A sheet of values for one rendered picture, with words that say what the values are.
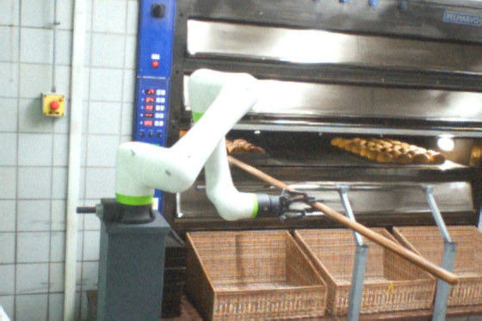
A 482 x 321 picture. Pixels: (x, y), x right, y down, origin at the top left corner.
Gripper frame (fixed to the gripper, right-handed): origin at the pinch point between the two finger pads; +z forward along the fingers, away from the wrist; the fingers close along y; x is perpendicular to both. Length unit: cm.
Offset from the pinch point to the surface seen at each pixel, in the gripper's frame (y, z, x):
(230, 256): 46, -2, -72
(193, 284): 55, -25, -59
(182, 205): 21, -28, -77
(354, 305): 52, 37, -17
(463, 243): 44, 141, -69
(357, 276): 38, 36, -17
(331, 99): -34, 49, -77
